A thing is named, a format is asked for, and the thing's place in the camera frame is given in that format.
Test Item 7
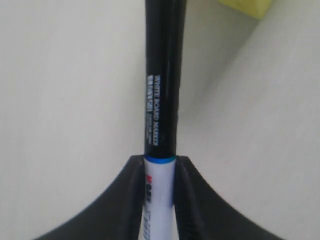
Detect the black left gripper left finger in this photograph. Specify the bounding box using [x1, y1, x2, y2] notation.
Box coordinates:
[39, 155, 145, 240]

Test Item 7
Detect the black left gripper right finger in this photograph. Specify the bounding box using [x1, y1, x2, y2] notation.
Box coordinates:
[173, 156, 279, 240]

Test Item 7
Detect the black and white whiteboard marker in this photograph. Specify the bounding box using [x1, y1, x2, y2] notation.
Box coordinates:
[143, 0, 187, 240]

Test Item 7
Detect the yellow foam cube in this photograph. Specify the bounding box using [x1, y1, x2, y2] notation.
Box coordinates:
[218, 0, 273, 20]

